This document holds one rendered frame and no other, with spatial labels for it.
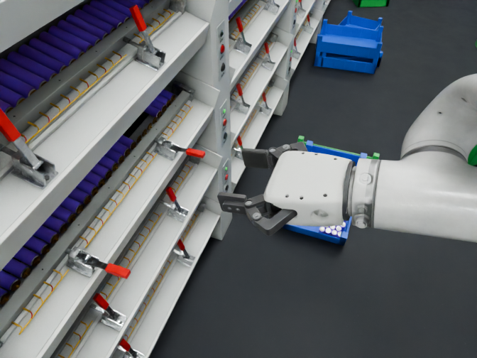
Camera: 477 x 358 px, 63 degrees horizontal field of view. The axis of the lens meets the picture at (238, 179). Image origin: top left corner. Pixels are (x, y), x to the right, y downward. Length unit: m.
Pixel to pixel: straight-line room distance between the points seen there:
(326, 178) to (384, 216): 0.08
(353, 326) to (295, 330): 0.16
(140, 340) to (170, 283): 0.15
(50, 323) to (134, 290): 0.25
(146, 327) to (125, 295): 0.19
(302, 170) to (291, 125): 1.19
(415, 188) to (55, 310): 0.49
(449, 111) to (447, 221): 0.12
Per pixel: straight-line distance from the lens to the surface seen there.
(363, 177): 0.47
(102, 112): 0.57
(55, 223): 0.65
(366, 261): 1.28
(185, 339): 1.12
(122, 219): 0.68
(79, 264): 0.62
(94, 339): 0.80
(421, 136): 0.53
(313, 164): 0.51
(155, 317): 1.01
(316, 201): 0.47
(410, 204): 0.46
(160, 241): 0.87
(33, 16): 0.44
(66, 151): 0.52
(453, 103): 0.49
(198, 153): 0.73
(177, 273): 1.05
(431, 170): 0.48
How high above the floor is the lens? 1.04
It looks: 46 degrees down
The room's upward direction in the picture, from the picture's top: straight up
